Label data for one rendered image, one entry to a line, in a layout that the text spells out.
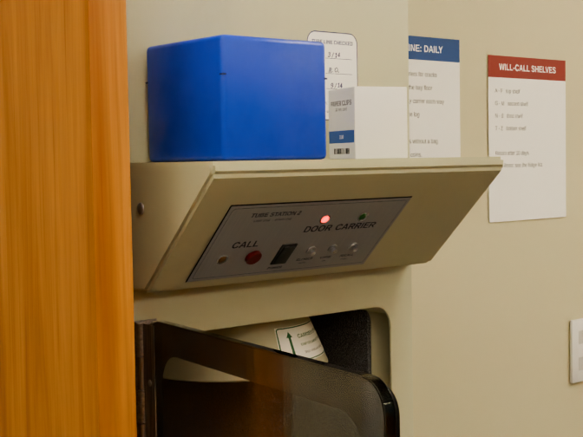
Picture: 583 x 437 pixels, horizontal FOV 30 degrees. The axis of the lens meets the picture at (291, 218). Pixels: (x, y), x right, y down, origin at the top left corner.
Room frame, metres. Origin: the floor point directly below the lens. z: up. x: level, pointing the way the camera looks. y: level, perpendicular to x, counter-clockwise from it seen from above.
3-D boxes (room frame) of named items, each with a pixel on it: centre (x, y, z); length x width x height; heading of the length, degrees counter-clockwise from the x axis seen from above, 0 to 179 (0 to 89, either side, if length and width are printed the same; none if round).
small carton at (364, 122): (0.93, -0.07, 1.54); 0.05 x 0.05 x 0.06; 24
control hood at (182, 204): (0.90, -0.03, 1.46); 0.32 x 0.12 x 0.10; 130
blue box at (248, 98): (0.84, 0.04, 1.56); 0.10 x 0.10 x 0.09; 40
